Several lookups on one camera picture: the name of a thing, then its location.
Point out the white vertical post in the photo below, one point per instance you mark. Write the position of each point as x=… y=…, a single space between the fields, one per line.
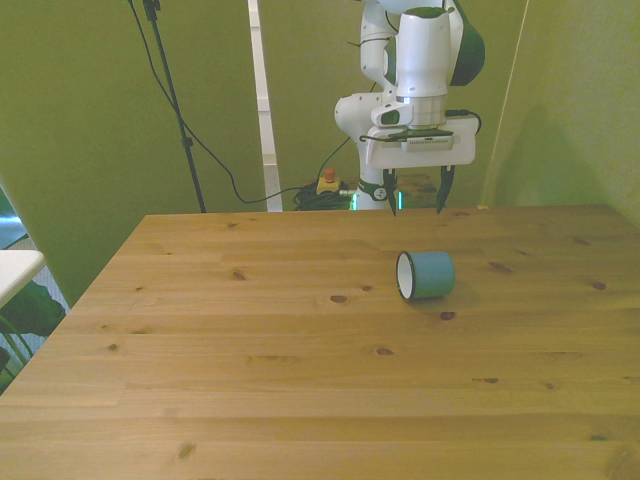
x=262 y=90

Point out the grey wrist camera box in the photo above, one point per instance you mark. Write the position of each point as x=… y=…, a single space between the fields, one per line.
x=427 y=142

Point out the blue enamel mug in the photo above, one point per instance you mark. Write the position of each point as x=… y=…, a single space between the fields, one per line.
x=432 y=275

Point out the white side table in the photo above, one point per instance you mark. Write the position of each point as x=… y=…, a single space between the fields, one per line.
x=15 y=272

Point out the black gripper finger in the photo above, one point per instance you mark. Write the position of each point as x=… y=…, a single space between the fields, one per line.
x=390 y=192
x=443 y=192

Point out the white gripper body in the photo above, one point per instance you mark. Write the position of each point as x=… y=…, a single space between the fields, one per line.
x=465 y=145

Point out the yellow emergency stop button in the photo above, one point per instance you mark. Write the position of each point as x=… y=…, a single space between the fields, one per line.
x=328 y=184

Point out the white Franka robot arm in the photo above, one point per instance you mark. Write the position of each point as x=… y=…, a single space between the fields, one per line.
x=422 y=50

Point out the black tripod stand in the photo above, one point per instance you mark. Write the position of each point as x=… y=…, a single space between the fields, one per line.
x=172 y=95

